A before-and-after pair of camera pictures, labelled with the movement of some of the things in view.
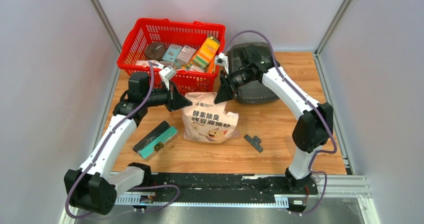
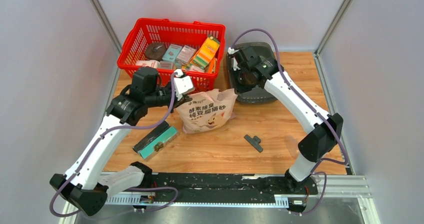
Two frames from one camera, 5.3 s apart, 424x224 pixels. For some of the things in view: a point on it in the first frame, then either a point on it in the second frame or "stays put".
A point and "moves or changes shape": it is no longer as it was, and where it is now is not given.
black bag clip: x=254 y=142 stays put
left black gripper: x=174 y=100 stays put
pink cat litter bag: x=205 y=121 moves or changes shape
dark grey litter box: x=256 y=92 stays put
